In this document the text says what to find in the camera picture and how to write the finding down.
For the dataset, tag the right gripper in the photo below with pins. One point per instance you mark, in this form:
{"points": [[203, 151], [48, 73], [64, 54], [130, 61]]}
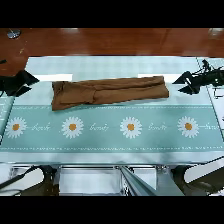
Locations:
{"points": [[206, 78]]}

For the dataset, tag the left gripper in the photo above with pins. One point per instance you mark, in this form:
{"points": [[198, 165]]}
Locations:
{"points": [[9, 85]]}

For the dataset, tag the brown garment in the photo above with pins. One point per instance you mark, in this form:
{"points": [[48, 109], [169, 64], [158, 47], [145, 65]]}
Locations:
{"points": [[110, 91]]}

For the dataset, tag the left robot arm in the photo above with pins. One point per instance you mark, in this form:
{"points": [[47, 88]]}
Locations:
{"points": [[28, 178]]}

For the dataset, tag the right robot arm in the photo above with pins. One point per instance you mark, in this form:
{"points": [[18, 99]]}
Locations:
{"points": [[203, 170]]}

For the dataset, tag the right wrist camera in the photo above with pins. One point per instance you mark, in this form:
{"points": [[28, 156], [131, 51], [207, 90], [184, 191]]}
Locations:
{"points": [[205, 65]]}

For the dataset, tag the silver frame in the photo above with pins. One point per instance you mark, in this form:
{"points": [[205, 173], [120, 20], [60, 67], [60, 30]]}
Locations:
{"points": [[133, 181]]}

